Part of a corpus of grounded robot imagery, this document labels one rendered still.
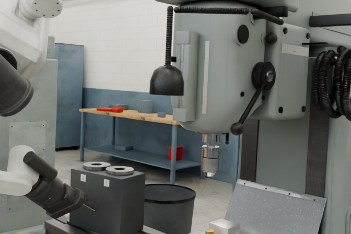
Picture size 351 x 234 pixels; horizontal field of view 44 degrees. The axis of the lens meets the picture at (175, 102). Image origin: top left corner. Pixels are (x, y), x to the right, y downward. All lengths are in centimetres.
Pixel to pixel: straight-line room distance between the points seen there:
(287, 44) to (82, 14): 788
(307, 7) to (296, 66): 18
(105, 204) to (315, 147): 67
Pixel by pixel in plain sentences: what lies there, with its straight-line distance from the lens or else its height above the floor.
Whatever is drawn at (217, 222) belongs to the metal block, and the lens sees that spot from 115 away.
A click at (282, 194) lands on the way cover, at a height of 109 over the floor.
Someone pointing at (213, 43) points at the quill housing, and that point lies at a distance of 102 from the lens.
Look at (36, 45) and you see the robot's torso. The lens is 107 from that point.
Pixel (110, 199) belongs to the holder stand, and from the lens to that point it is 139.
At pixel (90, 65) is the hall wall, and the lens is 861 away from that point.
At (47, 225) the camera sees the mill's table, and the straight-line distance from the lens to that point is 156.
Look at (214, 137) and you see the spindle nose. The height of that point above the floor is 130.
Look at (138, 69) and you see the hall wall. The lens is 755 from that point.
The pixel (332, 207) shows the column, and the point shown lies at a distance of 142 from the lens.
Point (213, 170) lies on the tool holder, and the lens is 112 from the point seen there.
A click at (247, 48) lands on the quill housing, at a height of 152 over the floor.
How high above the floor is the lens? 144
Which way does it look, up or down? 3 degrees down
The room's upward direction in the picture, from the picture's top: 3 degrees clockwise
